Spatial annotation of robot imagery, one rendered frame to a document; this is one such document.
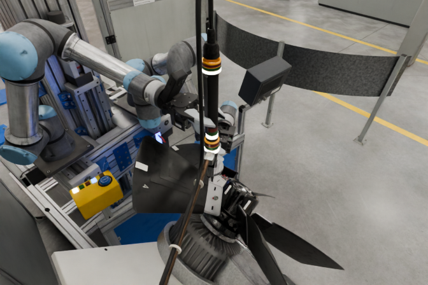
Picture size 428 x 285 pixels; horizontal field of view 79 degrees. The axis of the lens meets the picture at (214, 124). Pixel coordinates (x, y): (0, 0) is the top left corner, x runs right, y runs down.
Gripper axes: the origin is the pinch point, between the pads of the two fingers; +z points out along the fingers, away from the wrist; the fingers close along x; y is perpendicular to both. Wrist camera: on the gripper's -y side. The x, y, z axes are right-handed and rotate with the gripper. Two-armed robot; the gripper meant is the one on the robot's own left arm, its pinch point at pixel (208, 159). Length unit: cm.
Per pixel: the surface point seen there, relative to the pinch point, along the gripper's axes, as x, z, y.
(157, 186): -19.4, 28.3, -8.2
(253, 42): 31, -184, 5
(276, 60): -9, -72, 21
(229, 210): -5.7, 21.6, 10.8
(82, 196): 15.3, 18.3, -43.2
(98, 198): 15.7, 17.2, -37.5
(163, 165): -20.0, 22.0, -9.0
